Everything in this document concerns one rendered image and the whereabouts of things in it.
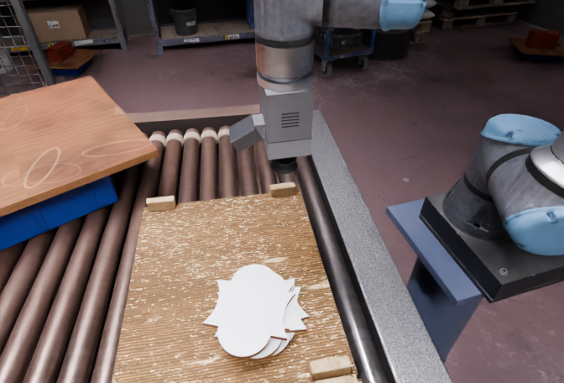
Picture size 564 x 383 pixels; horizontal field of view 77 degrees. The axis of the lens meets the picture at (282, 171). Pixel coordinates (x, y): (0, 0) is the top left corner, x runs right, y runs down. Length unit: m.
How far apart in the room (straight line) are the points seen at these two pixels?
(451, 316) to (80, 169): 0.91
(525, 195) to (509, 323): 1.36
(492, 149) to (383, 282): 0.31
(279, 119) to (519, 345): 1.62
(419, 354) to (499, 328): 1.28
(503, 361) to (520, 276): 1.07
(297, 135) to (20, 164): 0.61
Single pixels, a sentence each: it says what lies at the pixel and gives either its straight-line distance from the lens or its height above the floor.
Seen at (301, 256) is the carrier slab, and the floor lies 0.94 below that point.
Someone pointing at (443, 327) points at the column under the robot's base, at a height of 0.62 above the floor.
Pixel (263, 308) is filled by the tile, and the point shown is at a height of 0.98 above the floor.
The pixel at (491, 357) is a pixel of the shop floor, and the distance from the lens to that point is 1.83.
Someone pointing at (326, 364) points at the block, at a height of 0.96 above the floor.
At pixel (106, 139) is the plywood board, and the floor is 1.04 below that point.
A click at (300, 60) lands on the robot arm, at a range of 0.45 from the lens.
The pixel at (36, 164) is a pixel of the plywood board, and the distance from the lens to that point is 0.89.
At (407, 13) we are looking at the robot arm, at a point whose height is 1.38.
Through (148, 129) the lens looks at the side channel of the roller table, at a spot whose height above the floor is 0.92.
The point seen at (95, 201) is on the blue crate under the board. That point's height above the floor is 0.95.
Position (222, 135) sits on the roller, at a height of 0.92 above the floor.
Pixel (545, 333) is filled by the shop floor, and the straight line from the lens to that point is 2.01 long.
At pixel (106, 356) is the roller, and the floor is 0.92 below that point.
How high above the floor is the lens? 1.48
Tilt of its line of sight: 38 degrees down
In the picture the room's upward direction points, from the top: straight up
